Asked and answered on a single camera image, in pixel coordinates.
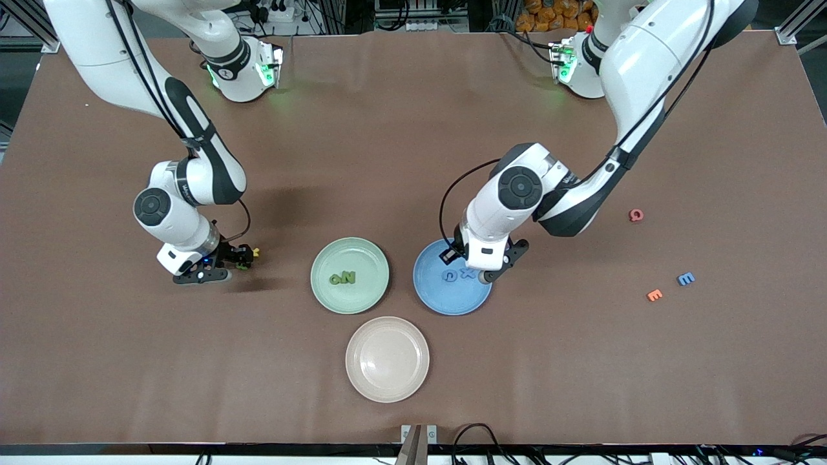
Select black looped cable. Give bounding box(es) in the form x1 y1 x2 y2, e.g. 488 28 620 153
451 423 501 465

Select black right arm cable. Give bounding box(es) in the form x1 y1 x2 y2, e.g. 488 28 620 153
107 0 251 246

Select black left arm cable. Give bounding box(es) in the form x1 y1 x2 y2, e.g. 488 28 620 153
439 0 718 253

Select blue plate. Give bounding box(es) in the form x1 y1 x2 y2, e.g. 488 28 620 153
413 238 494 316

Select pile of orange objects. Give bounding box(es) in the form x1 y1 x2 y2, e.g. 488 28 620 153
517 0 595 33

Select pale green plate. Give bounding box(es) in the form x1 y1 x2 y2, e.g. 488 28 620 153
310 237 390 315

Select power strip with plugs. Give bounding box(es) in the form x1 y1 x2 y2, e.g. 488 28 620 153
249 0 304 23

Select aluminium frame bar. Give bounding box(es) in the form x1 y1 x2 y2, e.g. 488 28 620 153
0 0 62 54
775 0 827 52

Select metal mounting bracket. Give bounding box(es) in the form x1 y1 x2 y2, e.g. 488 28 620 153
401 424 439 465

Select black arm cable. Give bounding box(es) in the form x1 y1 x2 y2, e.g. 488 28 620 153
439 0 718 253
107 0 251 246

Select pale pink plate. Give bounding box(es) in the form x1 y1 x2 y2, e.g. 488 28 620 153
345 316 430 404

